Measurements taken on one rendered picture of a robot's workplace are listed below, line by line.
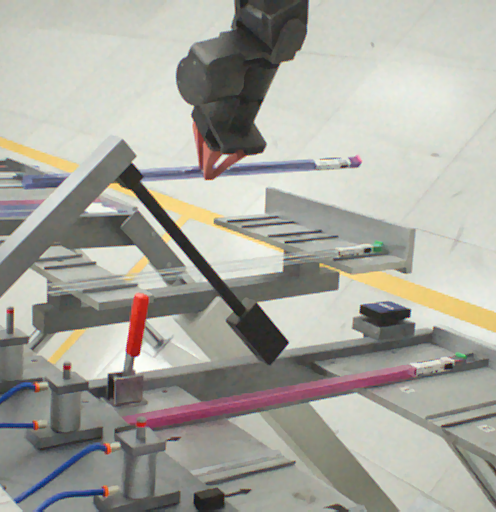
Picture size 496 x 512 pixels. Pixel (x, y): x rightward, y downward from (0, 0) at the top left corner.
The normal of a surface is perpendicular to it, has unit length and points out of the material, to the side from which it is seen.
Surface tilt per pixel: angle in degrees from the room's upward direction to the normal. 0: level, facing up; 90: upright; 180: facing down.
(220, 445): 44
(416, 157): 0
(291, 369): 90
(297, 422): 90
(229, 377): 90
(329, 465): 90
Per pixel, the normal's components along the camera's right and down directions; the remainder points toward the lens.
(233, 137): 0.34, -0.66
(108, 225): 0.57, 0.23
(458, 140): -0.51, -0.65
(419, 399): 0.07, -0.97
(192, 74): -0.73, 0.27
